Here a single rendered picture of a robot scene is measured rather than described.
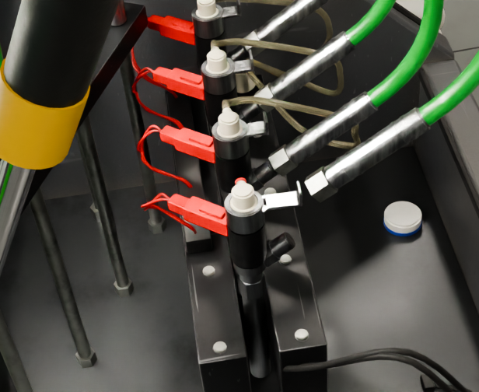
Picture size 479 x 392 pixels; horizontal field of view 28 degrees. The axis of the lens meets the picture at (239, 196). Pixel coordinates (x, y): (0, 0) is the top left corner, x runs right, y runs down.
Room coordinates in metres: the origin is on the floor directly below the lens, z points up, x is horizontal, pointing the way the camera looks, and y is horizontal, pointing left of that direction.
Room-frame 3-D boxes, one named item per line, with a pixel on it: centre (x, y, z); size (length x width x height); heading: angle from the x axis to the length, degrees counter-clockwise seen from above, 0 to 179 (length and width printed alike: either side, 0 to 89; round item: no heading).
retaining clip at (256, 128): (0.57, -0.01, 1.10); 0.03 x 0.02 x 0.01; 93
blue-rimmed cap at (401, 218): (0.69, -0.17, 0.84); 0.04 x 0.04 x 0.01
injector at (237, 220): (0.49, -0.01, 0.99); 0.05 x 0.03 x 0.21; 93
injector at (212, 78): (0.65, 0.00, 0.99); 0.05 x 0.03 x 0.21; 93
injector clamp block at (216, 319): (0.61, 0.00, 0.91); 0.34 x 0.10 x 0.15; 3
